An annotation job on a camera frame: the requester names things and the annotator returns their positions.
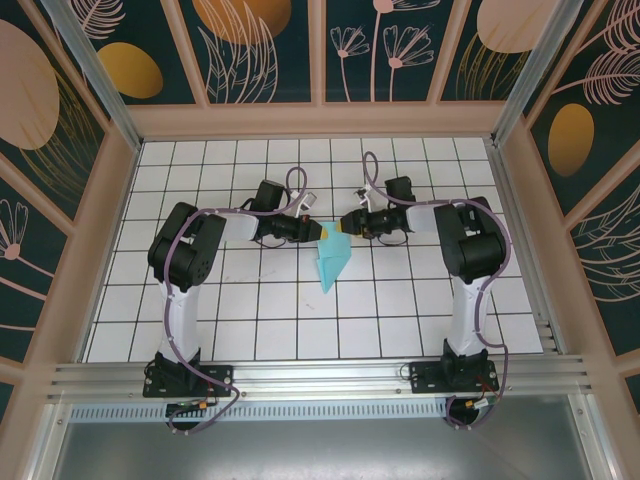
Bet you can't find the grey metal sheet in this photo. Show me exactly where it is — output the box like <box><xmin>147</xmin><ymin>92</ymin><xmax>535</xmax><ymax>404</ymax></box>
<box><xmin>47</xmin><ymin>419</ymin><xmax>616</xmax><ymax>480</ymax></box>

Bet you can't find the black circuit board with LED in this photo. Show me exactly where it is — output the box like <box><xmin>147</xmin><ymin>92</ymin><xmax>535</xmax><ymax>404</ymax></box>
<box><xmin>166</xmin><ymin>398</ymin><xmax>214</xmax><ymax>415</ymax></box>

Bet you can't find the light blue cloth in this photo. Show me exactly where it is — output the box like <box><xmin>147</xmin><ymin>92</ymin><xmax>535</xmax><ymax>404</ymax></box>
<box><xmin>313</xmin><ymin>219</ymin><xmax>354</xmax><ymax>295</ymax></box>

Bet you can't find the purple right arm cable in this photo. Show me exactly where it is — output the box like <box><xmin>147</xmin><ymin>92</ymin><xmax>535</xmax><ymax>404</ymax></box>
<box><xmin>362</xmin><ymin>151</ymin><xmax>514</xmax><ymax>432</ymax></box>

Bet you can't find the long aluminium mounting rail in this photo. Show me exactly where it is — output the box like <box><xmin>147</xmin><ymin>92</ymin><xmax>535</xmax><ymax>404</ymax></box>
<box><xmin>47</xmin><ymin>354</ymin><xmax>596</xmax><ymax>401</ymax></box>

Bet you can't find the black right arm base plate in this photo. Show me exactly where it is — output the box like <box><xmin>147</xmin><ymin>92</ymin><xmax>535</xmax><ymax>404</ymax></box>
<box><xmin>408</xmin><ymin>360</ymin><xmax>501</xmax><ymax>394</ymax></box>

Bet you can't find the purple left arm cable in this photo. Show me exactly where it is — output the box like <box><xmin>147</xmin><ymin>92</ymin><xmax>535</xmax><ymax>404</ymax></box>
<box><xmin>162</xmin><ymin>167</ymin><xmax>309</xmax><ymax>437</ymax></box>

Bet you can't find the slotted grey cable duct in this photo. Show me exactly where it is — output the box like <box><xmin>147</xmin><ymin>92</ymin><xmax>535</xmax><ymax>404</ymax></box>
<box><xmin>69</xmin><ymin>397</ymin><xmax>451</xmax><ymax>422</ymax></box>

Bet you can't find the aluminium frame post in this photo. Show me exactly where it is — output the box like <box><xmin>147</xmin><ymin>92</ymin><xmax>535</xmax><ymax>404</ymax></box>
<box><xmin>39</xmin><ymin>0</ymin><xmax>144</xmax><ymax>154</ymax></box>
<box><xmin>489</xmin><ymin>0</ymin><xmax>589</xmax><ymax>147</ymax></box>

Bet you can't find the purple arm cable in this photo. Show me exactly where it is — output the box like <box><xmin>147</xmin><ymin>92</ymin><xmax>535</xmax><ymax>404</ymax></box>
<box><xmin>162</xmin><ymin>167</ymin><xmax>309</xmax><ymax>437</ymax></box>
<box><xmin>362</xmin><ymin>151</ymin><xmax>514</xmax><ymax>432</ymax></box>

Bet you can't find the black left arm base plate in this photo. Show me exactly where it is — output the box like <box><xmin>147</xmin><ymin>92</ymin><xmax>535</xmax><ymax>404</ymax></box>
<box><xmin>142</xmin><ymin>363</ymin><xmax>236</xmax><ymax>399</ymax></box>

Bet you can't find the aluminium side track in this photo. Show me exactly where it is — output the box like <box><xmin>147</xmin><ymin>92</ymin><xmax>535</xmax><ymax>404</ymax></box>
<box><xmin>487</xmin><ymin>142</ymin><xmax>569</xmax><ymax>357</ymax></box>

